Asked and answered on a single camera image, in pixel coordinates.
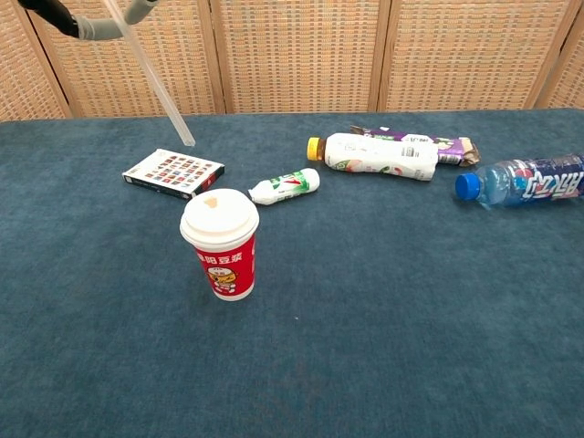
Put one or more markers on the blue felt table cover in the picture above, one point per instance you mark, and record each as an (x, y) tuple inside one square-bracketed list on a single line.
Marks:
[(319, 365)]

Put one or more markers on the clear plastic straw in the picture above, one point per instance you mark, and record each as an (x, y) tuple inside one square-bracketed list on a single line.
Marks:
[(159, 86)]

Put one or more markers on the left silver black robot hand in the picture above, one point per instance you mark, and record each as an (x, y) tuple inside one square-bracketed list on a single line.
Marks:
[(96, 28)]

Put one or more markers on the card box with coloured pictures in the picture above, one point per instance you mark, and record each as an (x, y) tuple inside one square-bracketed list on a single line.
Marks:
[(175, 173)]

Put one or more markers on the white bottle with yellow cap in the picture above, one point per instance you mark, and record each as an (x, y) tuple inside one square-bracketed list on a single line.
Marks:
[(378, 157)]

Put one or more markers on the woven bamboo folding screen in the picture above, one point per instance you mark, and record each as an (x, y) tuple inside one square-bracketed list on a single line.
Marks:
[(296, 55)]

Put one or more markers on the red cup with white lid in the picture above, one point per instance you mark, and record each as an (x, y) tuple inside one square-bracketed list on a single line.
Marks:
[(223, 255)]

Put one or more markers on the blue-capped water bottle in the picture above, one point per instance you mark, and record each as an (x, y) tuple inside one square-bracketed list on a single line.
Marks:
[(524, 182)]

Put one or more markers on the small white green bottle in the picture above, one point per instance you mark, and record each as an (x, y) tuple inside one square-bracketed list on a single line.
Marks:
[(283, 187)]

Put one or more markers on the purple snack wrapper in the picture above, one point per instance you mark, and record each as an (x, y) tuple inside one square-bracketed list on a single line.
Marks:
[(456, 148)]

